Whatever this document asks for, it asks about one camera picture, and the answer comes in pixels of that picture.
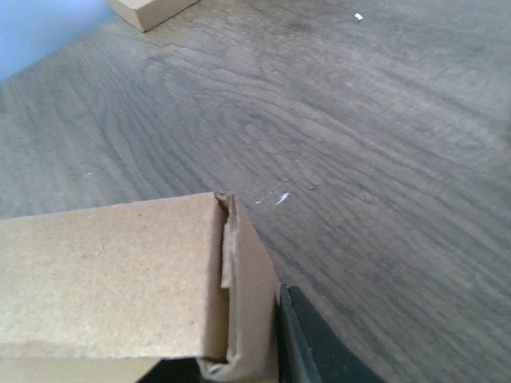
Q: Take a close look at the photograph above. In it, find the cardboard box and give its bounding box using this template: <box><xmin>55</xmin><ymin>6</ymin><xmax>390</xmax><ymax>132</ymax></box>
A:
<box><xmin>105</xmin><ymin>0</ymin><xmax>198</xmax><ymax>33</ymax></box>
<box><xmin>1</xmin><ymin>192</ymin><xmax>279</xmax><ymax>382</ymax></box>

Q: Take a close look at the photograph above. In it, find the flat folded cardboard box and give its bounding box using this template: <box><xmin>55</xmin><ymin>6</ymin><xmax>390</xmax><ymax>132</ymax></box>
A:
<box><xmin>105</xmin><ymin>0</ymin><xmax>198</xmax><ymax>33</ymax></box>

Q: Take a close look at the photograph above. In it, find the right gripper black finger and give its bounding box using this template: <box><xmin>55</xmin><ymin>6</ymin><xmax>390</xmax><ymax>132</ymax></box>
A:
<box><xmin>277</xmin><ymin>284</ymin><xmax>384</xmax><ymax>383</ymax></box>

